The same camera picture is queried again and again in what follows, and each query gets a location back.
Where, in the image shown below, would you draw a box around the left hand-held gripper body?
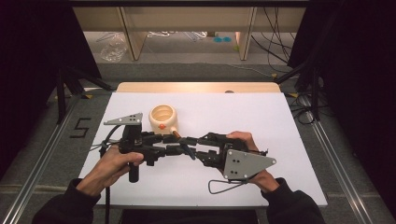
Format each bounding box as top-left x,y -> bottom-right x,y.
103,112 -> 166,184

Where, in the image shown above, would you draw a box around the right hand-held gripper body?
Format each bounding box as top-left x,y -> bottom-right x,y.
199,132 -> 277,181

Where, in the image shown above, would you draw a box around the large gold-ferrule makeup brush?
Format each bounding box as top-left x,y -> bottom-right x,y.
169,125 -> 196,161

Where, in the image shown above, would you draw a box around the cream ringed brush holder cup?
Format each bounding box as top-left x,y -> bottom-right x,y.
148,104 -> 179,135

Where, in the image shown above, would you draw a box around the person's right hand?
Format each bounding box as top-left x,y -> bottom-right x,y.
226,131 -> 280,194

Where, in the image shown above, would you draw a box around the person's left hand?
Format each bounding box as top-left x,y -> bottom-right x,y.
76,144 -> 145,198

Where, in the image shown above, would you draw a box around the light wooden table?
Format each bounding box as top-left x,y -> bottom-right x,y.
115,81 -> 282,93

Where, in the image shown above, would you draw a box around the black metal stand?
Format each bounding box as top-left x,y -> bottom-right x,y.
55,66 -> 115,125
274,59 -> 322,122

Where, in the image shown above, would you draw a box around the clear plastic bag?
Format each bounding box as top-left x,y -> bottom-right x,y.
99,32 -> 129,63

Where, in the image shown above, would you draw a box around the light wooden desk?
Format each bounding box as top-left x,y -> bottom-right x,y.
72,6 -> 307,62

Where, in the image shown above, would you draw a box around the black curtain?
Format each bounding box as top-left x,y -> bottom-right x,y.
288,0 -> 396,216
0,0 -> 102,178

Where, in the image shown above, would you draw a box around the grey right gripper cable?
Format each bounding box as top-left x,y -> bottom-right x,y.
207,174 -> 269,196

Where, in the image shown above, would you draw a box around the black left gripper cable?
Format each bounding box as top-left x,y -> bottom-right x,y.
90,124 -> 125,224

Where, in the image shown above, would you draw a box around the black floor cables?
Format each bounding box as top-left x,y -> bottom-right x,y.
288,92 -> 329,125

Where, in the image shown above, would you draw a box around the aluminium floor rail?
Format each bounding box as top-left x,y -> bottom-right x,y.
302,94 -> 375,224
0,101 -> 80,224

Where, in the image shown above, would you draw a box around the white cable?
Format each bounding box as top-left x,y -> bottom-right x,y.
146,30 -> 176,39

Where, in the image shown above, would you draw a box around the bundle of black cables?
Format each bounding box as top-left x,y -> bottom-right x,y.
250,6 -> 297,74

